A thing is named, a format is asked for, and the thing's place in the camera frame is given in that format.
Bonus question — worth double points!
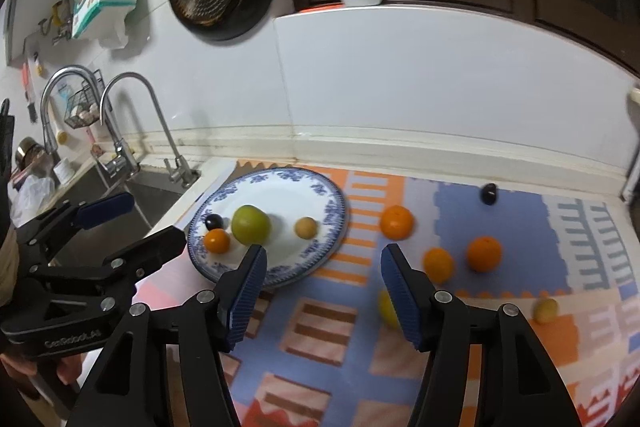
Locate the small yellow fruit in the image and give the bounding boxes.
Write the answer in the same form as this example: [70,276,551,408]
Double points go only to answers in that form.
[533,297,559,325]
[294,217,318,241]

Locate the dark plum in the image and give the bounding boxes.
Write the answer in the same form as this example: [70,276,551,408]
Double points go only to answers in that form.
[480,183,498,206]
[204,213,224,231]

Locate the green apple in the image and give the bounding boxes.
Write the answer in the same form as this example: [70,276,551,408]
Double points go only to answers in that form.
[378,289,400,331]
[231,205,271,246]

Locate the orange tangerine small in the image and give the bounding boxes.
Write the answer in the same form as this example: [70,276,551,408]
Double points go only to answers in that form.
[422,247,456,286]

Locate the tall chrome kitchen faucet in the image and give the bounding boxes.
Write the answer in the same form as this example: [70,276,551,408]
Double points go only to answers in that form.
[39,65,140,178]

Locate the person's hand on gripper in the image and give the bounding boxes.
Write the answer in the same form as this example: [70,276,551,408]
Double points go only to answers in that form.
[1,352,84,385]

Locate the stainless steel sink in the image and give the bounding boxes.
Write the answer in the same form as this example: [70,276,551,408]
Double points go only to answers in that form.
[42,167,186,268]

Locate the slim chrome water faucet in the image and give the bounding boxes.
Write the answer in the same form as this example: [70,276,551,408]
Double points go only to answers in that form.
[98,71,201,188]

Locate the colourful patterned foam mat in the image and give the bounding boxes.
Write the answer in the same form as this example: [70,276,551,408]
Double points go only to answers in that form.
[138,165,639,426]

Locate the blue white porcelain plate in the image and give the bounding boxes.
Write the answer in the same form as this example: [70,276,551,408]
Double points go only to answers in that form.
[186,167,349,289]

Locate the black wire basket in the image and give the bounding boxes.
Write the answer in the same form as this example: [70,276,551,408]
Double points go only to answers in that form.
[64,80,100,129]

